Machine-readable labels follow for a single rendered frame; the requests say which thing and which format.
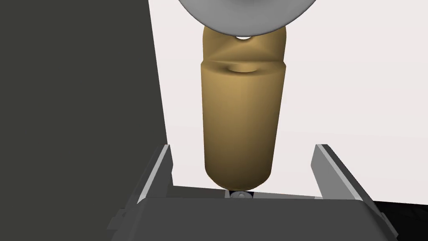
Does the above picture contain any white door leaf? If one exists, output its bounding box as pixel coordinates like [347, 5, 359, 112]
[148, 0, 428, 205]

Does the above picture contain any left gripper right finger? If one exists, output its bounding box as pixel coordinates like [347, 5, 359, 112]
[310, 144, 375, 203]

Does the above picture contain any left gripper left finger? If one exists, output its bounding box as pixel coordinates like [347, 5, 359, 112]
[136, 144, 174, 205]

